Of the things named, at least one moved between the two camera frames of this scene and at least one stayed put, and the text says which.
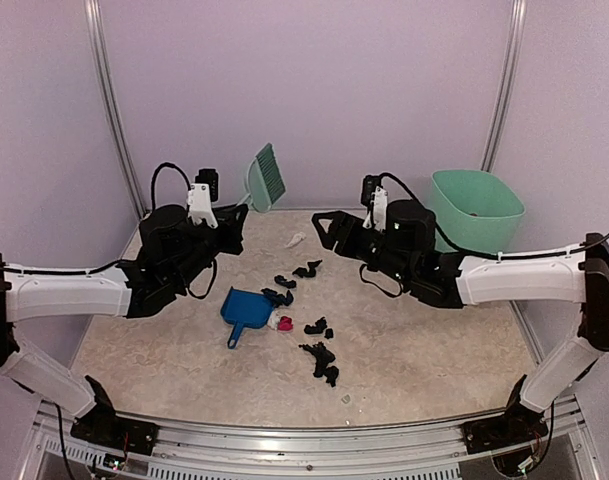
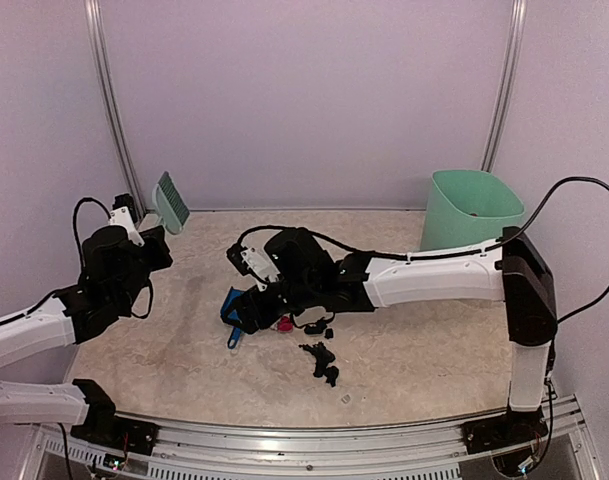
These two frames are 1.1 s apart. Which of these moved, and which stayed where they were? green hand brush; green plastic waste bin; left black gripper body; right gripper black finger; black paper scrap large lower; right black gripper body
Moved: right black gripper body; right gripper black finger; left black gripper body; green hand brush
Stayed: black paper scrap large lower; green plastic waste bin
